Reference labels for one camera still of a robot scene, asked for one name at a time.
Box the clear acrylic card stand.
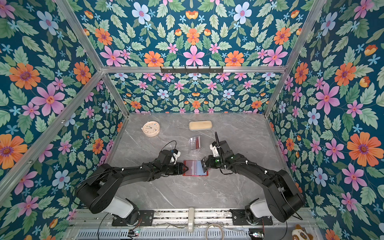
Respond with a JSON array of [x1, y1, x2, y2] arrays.
[[189, 136, 200, 152]]

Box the cards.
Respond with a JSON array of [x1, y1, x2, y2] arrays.
[[195, 136, 201, 150]]

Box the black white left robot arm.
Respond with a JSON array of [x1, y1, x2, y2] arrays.
[[76, 149, 189, 226]]

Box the black hook bar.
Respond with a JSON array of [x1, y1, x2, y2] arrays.
[[160, 66, 224, 74]]

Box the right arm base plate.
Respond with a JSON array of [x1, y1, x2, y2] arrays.
[[230, 209, 273, 226]]

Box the pink round alarm clock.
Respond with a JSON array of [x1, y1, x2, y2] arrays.
[[141, 121, 161, 138]]

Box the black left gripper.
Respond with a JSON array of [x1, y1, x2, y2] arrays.
[[161, 161, 191, 176]]

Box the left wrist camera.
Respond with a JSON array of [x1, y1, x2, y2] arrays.
[[171, 149, 181, 164]]

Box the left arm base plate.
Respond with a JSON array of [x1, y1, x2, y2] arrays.
[[112, 210, 155, 227]]

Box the beige glasses case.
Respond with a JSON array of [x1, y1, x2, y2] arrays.
[[189, 121, 213, 131]]

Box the coiled beige cable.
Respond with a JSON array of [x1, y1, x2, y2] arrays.
[[204, 223, 225, 240]]

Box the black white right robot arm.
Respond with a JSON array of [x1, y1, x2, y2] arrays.
[[201, 133, 305, 224]]

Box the white rail clip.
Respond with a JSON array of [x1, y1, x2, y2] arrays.
[[187, 207, 195, 233]]

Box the red leather card holder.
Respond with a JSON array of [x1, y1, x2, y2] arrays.
[[183, 160, 209, 177]]

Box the white vent grille strip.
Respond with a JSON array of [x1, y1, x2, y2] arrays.
[[75, 228, 251, 240]]

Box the aluminium front rail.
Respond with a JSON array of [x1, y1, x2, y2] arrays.
[[70, 208, 318, 228]]

